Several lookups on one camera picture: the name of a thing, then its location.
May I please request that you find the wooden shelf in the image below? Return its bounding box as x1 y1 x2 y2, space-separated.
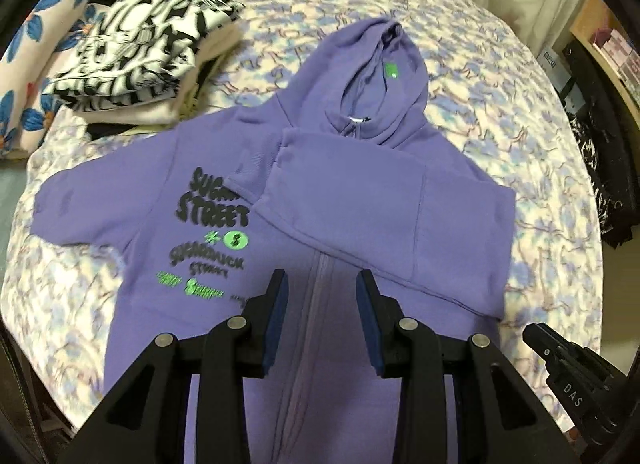
569 3 640 112

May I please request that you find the white labelled box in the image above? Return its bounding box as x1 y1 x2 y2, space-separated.
539 47 572 101

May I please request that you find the white blanket with blue flowers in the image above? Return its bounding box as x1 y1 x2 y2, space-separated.
0 0 117 159

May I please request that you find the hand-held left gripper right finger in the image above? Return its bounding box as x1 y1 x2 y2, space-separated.
354 269 582 464

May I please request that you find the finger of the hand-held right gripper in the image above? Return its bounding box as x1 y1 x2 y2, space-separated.
522 323 571 370

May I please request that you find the black and white patterned garment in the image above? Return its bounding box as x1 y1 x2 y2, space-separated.
42 0 246 112

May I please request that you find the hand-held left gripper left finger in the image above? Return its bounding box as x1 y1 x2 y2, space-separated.
62 269 291 464

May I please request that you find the purple zip hoodie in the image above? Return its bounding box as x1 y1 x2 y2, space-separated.
31 17 517 464

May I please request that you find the blue floral bedsheet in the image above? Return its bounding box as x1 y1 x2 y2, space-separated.
0 0 608 464

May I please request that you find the row of pink boxes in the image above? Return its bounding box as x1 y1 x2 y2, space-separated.
592 27 640 82

